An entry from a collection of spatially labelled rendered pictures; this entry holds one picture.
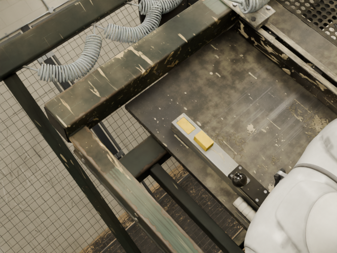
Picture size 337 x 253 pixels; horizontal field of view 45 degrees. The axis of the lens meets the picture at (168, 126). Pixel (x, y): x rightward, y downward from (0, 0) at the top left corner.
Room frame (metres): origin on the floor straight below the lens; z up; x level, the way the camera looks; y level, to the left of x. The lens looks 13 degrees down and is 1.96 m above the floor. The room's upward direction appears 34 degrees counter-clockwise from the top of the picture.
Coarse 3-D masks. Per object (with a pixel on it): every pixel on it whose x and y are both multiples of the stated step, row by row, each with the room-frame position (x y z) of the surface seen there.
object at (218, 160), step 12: (180, 132) 1.13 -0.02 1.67; (192, 132) 1.12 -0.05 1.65; (192, 144) 1.11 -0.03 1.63; (216, 144) 1.10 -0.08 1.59; (204, 156) 1.09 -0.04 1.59; (216, 156) 1.07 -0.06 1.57; (228, 156) 1.07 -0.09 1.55; (216, 168) 1.06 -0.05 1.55; (228, 168) 1.05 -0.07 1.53; (228, 180) 1.04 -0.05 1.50; (240, 192) 1.02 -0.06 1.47; (252, 204) 1.00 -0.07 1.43
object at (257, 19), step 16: (224, 0) 1.34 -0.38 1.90; (240, 16) 1.34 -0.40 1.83; (256, 16) 1.29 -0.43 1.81; (240, 32) 1.37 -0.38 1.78; (256, 32) 1.31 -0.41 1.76; (272, 32) 1.30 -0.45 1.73; (256, 48) 1.35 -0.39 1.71; (272, 48) 1.28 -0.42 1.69; (288, 48) 1.28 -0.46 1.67; (288, 64) 1.26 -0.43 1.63; (304, 64) 1.22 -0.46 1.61; (320, 64) 1.22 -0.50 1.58; (304, 80) 1.23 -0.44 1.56; (320, 80) 1.18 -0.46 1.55; (336, 80) 1.18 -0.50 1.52; (320, 96) 1.20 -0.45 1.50; (336, 96) 1.15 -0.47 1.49; (336, 112) 1.18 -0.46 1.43
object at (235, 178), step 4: (240, 172) 0.93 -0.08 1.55; (232, 176) 0.93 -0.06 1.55; (236, 176) 0.92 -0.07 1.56; (240, 176) 0.92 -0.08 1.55; (244, 176) 0.92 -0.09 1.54; (232, 180) 0.92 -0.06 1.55; (236, 180) 0.91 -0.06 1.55; (240, 180) 0.91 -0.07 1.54; (244, 180) 0.91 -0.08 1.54; (248, 180) 1.01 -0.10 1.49; (236, 184) 0.91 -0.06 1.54; (240, 184) 0.91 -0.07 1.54; (244, 184) 0.91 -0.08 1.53
